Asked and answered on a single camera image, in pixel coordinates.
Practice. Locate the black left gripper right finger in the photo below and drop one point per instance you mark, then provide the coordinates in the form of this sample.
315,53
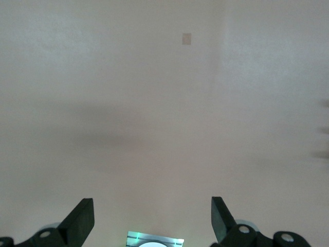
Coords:
221,221

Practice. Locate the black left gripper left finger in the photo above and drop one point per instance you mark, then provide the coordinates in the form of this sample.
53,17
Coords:
77,223

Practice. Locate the brown table cover sheet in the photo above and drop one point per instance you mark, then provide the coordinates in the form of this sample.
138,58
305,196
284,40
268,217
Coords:
154,115

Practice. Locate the small brown tape square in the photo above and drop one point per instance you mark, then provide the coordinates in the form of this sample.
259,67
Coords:
186,39

